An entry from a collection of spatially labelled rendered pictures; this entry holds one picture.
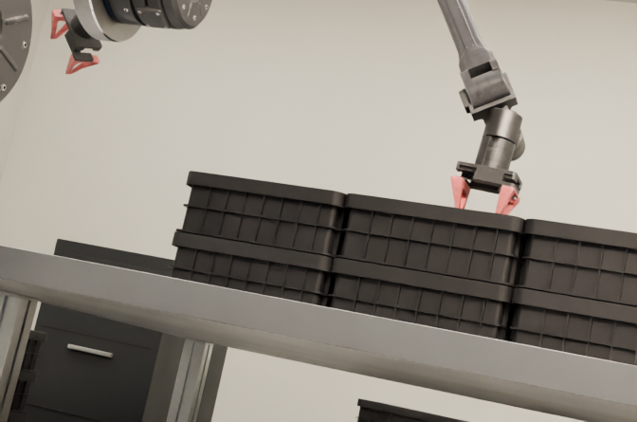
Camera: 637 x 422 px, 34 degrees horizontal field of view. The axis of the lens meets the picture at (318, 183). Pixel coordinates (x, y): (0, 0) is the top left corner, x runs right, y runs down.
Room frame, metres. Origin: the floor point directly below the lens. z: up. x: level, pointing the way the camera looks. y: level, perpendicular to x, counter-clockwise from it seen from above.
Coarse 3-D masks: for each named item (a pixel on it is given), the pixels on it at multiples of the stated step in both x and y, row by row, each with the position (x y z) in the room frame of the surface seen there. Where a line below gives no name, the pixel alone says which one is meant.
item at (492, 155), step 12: (480, 144) 1.69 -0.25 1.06; (492, 144) 1.67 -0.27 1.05; (504, 144) 1.66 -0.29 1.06; (480, 156) 1.68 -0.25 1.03; (492, 156) 1.66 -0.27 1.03; (504, 156) 1.67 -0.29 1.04; (456, 168) 1.68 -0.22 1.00; (468, 168) 1.68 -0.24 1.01; (492, 168) 1.66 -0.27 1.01; (504, 168) 1.67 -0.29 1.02; (516, 180) 1.65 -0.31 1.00
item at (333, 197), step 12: (192, 180) 1.80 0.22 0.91; (204, 180) 1.79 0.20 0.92; (216, 180) 1.79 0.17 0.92; (228, 180) 1.78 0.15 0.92; (240, 180) 1.77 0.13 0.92; (252, 180) 1.76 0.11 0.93; (252, 192) 1.76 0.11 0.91; (264, 192) 1.75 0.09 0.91; (276, 192) 1.74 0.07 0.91; (288, 192) 1.74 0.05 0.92; (300, 192) 1.73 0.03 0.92; (312, 192) 1.72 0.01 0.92; (324, 192) 1.71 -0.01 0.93; (336, 192) 1.71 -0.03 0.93; (336, 204) 1.71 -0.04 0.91
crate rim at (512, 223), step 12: (348, 204) 1.70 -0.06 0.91; (360, 204) 1.69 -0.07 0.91; (372, 204) 1.68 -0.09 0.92; (384, 204) 1.67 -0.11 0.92; (396, 204) 1.66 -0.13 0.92; (408, 204) 1.66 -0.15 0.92; (420, 204) 1.65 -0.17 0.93; (420, 216) 1.65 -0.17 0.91; (432, 216) 1.64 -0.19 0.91; (444, 216) 1.63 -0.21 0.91; (456, 216) 1.63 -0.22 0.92; (468, 216) 1.62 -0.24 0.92; (480, 216) 1.61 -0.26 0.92; (492, 216) 1.61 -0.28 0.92; (504, 216) 1.60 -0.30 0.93; (516, 216) 1.59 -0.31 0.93; (492, 228) 1.61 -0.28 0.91; (504, 228) 1.60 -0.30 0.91; (516, 228) 1.59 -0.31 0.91
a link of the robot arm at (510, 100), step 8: (504, 72) 1.69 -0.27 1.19; (464, 88) 1.71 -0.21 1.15; (512, 88) 1.68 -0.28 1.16; (464, 96) 1.70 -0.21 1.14; (512, 96) 1.68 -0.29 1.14; (464, 104) 1.70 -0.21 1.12; (488, 104) 1.69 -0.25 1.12; (496, 104) 1.68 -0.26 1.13; (504, 104) 1.69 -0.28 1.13; (512, 104) 1.70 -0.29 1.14; (472, 112) 1.69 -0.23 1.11; (480, 112) 1.70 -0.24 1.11; (488, 112) 1.71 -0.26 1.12; (520, 136) 1.72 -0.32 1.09; (520, 144) 1.73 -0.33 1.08; (520, 152) 1.76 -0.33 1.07; (512, 160) 1.78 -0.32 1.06
